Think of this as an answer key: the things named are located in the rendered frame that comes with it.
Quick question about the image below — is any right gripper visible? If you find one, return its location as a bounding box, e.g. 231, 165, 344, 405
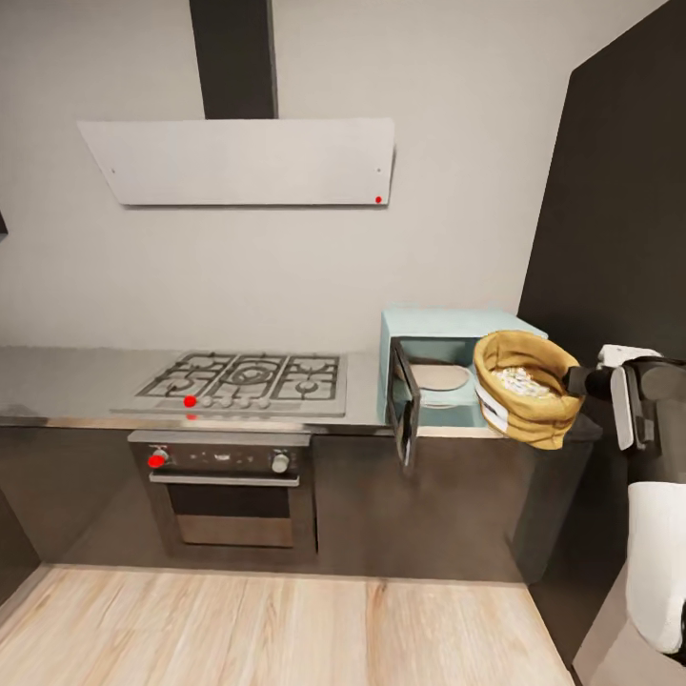
563, 366, 613, 403

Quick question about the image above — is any microwave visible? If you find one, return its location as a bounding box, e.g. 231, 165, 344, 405
379, 308, 548, 477

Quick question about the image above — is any popcorn bag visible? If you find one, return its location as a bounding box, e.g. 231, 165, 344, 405
474, 330, 585, 451

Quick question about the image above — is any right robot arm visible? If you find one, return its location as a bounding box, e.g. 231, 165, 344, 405
563, 344, 686, 668

